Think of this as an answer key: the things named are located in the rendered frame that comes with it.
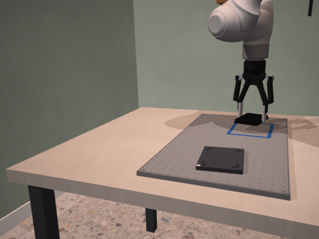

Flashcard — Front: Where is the black well plate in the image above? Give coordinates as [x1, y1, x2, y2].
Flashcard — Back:
[234, 113, 262, 126]

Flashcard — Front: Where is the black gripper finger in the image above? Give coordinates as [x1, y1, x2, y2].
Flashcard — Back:
[233, 75, 251, 117]
[254, 75, 274, 123]

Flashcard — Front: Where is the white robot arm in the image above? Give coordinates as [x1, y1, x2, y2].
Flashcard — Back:
[208, 0, 274, 61]

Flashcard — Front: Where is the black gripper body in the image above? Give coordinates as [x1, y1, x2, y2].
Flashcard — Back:
[242, 60, 266, 86]

